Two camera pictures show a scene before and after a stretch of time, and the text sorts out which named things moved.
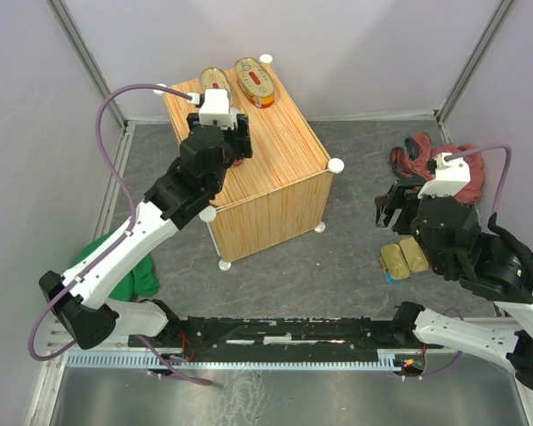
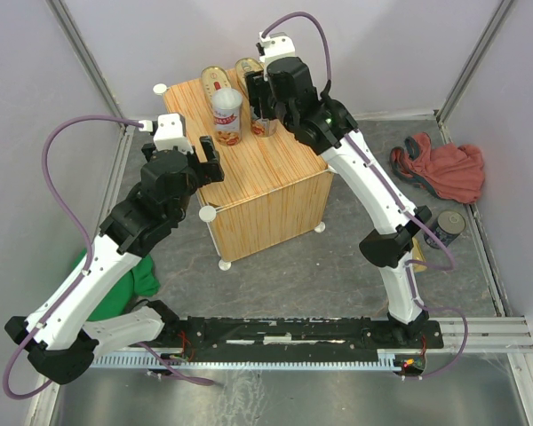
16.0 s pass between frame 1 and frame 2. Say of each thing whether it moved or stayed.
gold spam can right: stayed
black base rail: stayed
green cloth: stayed
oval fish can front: stayed
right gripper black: moved
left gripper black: moved
